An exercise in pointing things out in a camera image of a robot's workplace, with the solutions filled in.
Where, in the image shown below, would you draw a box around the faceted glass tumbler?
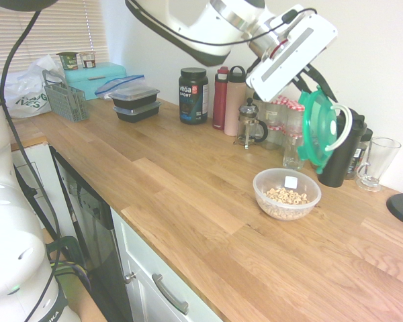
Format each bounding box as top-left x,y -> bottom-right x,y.
282,133 -> 305,171

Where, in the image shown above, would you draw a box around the teal bread box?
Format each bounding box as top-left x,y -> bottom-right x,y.
63,62 -> 128,101

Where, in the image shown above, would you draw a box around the clear glass mug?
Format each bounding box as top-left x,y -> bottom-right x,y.
355,136 -> 402,193

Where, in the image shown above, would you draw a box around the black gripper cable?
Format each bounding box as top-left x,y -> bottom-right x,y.
126,0 -> 318,46

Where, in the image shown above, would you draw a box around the cereal rings heap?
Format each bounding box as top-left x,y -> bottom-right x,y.
262,187 -> 310,206

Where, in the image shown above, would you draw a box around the blue zip plastic bag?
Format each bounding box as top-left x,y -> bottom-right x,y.
94,74 -> 145,101

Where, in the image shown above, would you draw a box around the jar with red checkered lid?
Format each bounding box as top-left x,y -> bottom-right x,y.
265,95 -> 288,128
264,125 -> 285,150
286,102 -> 306,136

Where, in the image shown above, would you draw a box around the window blinds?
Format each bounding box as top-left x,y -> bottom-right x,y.
0,0 -> 108,81

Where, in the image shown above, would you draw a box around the pink insulated bottle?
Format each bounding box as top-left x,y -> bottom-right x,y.
224,65 -> 248,137

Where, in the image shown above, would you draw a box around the brown yoghurt cup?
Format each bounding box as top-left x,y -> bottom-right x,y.
78,51 -> 97,69

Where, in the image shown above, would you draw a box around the dark bottle with label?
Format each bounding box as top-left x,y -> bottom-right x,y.
345,126 -> 373,180

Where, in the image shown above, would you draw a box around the red water bottle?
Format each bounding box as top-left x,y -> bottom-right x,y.
212,66 -> 230,131

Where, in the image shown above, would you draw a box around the grey cutlery basket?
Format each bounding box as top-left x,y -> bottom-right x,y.
42,69 -> 90,123

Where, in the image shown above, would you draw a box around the green C-clamp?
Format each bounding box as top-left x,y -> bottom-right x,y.
46,235 -> 88,269

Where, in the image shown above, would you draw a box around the black dishwasher front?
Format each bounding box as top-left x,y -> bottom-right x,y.
48,146 -> 134,322

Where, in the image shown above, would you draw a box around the dark shaker bottle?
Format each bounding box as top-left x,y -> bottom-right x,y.
317,105 -> 369,188

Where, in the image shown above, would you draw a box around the green yoghurt cup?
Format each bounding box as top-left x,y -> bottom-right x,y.
56,51 -> 79,70

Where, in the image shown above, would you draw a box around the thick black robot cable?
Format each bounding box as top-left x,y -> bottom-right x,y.
0,0 -> 63,322

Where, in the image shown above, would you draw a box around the clear plastic food bowl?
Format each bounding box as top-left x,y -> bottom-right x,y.
253,167 -> 322,222

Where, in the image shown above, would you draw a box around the black takeaway container clear lid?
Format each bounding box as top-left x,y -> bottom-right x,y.
112,100 -> 163,123
107,85 -> 161,109

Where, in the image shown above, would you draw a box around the black Vega protein tub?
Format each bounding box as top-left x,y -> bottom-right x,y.
178,66 -> 210,125

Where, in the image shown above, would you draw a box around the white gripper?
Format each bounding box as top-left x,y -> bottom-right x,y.
245,4 -> 339,104

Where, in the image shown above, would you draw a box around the white plastic shopping bag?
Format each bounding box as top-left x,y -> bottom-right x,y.
0,53 -> 66,119

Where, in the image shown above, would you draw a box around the white kitchen cabinet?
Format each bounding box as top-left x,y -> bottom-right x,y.
110,207 -> 229,322

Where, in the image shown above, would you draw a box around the green round container lid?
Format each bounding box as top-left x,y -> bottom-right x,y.
296,85 -> 353,174

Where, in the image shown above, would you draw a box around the glass French press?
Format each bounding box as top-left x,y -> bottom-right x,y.
234,97 -> 269,150

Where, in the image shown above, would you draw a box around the metal cabinet handle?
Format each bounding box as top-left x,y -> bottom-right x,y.
151,273 -> 189,315

